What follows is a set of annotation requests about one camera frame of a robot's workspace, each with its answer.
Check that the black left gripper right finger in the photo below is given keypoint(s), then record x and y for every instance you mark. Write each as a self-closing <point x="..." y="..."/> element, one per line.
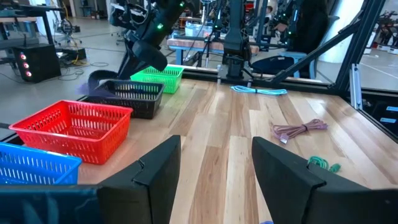
<point x="286" y="186"/>

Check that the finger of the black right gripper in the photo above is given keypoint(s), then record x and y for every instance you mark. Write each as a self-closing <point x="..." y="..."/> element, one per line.
<point x="99" y="79"/>

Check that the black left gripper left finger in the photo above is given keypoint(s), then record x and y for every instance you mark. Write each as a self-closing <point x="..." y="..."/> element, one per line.
<point x="149" y="186"/>

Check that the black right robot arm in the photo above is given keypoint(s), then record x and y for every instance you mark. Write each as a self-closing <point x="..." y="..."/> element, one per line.
<point x="236" y="37"/>

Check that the green plastic basket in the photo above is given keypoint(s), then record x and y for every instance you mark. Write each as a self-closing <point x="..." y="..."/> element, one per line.
<point x="164" y="79"/>

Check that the wood-top table blue legs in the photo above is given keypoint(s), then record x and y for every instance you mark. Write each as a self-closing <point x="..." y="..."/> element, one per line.
<point x="192" y="43"/>

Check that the black plastic basket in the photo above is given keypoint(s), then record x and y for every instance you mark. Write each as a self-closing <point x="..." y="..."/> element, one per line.
<point x="140" y="102"/>

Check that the red plastic basket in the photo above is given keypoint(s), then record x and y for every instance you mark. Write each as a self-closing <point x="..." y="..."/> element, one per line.
<point x="77" y="124"/>

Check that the clear plastic box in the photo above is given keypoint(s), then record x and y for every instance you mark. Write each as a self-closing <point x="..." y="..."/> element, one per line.
<point x="197" y="30"/>

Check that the black computer tower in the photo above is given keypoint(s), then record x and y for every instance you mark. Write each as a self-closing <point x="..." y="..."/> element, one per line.
<point x="40" y="63"/>

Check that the dark office desk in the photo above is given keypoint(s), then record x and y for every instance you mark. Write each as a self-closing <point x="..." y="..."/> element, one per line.
<point x="18" y="43"/>

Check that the blue plastic basket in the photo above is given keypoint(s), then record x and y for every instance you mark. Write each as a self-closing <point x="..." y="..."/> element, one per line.
<point x="37" y="168"/>

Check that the silver metal bar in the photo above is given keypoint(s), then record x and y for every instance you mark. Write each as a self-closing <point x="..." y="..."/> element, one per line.
<point x="356" y="87"/>

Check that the distant person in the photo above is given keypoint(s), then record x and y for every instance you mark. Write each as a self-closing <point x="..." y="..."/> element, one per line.
<point x="269" y="12"/>

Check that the seated person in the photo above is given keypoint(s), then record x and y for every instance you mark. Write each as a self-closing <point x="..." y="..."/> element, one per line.
<point x="311" y="28"/>

